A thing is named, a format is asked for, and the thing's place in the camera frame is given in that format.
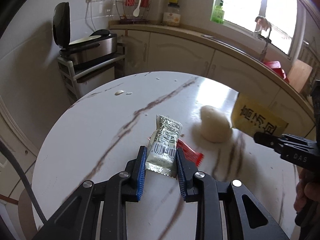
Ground yellow soup packet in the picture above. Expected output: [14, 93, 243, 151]
[231, 93, 288, 137]

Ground round white marble table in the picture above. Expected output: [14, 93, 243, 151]
[32, 72, 298, 237]

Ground wire cup rack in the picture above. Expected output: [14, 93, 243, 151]
[116, 0, 151, 24]

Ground white steamed bun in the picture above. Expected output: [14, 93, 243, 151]
[193, 105, 233, 143]

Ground person's right hand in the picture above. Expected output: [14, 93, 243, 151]
[293, 168, 319, 212]

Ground red plastic basin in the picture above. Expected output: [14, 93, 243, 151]
[263, 61, 290, 83]

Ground red sauce packet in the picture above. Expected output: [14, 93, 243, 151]
[146, 135, 204, 170]

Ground green detergent bottle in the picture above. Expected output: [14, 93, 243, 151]
[210, 0, 225, 24]

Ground grey metal shelf rack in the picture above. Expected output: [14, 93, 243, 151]
[57, 42, 126, 104]

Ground cream kitchen cabinets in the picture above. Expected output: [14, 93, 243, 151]
[110, 24, 316, 139]

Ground black silver rice cooker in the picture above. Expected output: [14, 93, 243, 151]
[53, 2, 118, 65]

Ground white green seasoning packet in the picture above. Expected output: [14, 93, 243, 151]
[145, 114, 183, 178]

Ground wooden cutting board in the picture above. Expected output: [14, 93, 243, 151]
[287, 60, 312, 93]

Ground glass jar with food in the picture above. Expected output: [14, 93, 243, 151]
[162, 0, 181, 27]

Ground white rice spoon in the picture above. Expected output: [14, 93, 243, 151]
[133, 0, 142, 17]

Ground metal sink faucet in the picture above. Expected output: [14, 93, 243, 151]
[254, 16, 272, 62]

